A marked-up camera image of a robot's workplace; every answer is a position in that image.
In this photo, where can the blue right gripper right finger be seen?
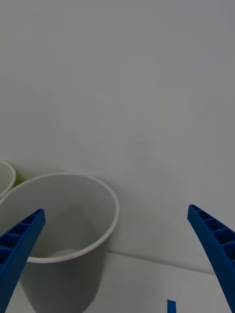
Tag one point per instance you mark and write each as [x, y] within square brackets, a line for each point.
[218, 242]

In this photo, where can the grey plastic bin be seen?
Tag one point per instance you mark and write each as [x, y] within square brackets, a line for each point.
[66, 281]

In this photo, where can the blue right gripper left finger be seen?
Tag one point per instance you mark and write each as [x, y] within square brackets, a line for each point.
[19, 247]

